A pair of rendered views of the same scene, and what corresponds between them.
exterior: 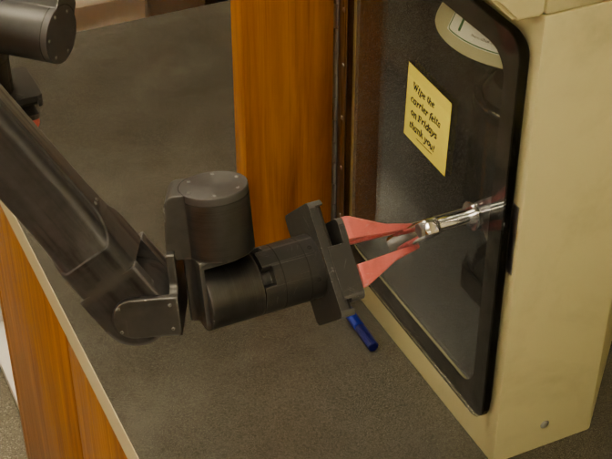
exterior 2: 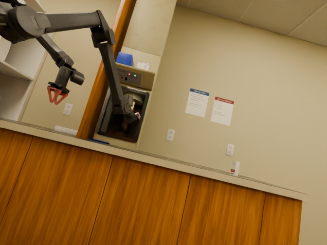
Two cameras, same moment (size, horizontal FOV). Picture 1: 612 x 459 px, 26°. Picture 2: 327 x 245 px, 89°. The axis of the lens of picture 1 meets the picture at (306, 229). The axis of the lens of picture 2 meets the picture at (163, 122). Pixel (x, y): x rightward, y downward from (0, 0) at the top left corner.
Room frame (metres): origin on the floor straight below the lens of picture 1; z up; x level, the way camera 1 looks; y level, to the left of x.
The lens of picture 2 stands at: (0.26, 0.91, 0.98)
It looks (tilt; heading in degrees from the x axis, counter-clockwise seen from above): 10 degrees up; 293
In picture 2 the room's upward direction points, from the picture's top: 14 degrees clockwise
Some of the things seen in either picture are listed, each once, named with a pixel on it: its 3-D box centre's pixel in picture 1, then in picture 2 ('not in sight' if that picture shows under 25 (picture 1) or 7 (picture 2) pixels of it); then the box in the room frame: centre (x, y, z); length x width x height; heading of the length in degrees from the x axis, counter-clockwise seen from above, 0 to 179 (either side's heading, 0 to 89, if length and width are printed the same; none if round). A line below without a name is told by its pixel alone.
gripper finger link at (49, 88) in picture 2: not in sight; (55, 95); (1.15, 0.33, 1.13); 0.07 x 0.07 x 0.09; 25
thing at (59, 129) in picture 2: not in sight; (68, 131); (1.42, -0.03, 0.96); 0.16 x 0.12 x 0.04; 31
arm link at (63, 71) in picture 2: not in sight; (65, 73); (1.16, 0.32, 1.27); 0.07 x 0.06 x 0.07; 69
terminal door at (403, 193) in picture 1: (415, 161); (123, 112); (1.02, -0.10, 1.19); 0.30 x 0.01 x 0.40; 25
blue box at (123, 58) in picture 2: not in sight; (124, 61); (1.08, -0.02, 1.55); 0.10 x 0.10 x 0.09; 25
